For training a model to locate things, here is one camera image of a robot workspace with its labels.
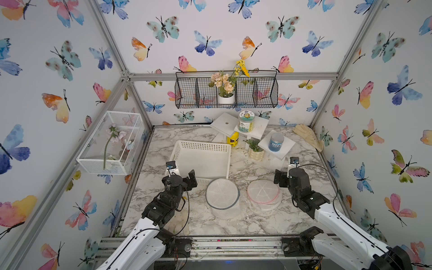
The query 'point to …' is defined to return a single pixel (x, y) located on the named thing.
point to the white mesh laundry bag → (265, 194)
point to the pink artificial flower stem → (114, 133)
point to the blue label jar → (275, 142)
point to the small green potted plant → (256, 153)
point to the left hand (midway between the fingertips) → (186, 171)
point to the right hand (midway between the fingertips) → (287, 169)
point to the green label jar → (246, 118)
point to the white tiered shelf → (226, 125)
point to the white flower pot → (228, 100)
